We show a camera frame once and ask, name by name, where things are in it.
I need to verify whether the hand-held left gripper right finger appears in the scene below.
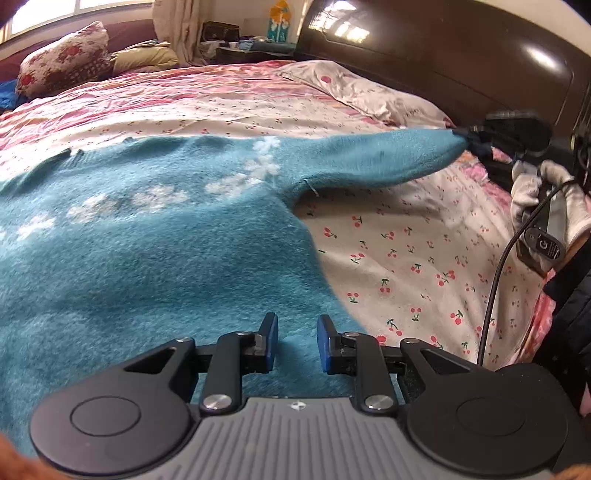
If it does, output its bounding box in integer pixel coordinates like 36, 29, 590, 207
317, 314, 482, 413

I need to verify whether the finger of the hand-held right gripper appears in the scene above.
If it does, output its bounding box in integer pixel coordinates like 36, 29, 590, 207
451, 124, 491, 141
465, 138, 496, 161

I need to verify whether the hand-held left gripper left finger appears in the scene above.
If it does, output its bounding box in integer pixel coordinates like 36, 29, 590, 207
122, 312, 280, 413

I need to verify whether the blue knit sweater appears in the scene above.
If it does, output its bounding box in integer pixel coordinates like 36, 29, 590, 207
0, 127, 468, 457

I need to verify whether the person's right hand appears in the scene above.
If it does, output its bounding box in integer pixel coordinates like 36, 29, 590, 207
510, 159, 591, 254

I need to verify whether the person's dark jacket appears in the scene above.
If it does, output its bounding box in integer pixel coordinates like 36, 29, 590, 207
531, 258, 591, 418

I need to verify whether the dark wooden headboard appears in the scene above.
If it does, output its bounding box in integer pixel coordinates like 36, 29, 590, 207
295, 0, 591, 155

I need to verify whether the cherry print pillow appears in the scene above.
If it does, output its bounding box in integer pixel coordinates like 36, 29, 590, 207
276, 60, 457, 131

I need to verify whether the pink cherry print bed sheet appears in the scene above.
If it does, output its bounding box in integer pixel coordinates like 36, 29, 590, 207
0, 59, 557, 370

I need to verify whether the orange and blue bag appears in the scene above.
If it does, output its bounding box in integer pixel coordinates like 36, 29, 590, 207
267, 0, 291, 44

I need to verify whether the dark nightstand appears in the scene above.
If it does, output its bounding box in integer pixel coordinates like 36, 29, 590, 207
213, 41, 300, 65

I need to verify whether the beige curtain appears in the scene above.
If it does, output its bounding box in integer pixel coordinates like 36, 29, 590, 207
151, 0, 207, 66

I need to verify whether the olive green cushion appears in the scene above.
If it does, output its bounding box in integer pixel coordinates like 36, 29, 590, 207
110, 43, 182, 75

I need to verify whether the red floral pillow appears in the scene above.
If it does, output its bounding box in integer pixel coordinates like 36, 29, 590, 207
16, 21, 115, 99

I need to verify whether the window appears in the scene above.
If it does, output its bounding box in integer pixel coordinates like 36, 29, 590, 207
0, 0, 155, 43

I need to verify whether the black cable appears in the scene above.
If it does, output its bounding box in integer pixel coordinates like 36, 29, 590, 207
476, 181, 578, 369

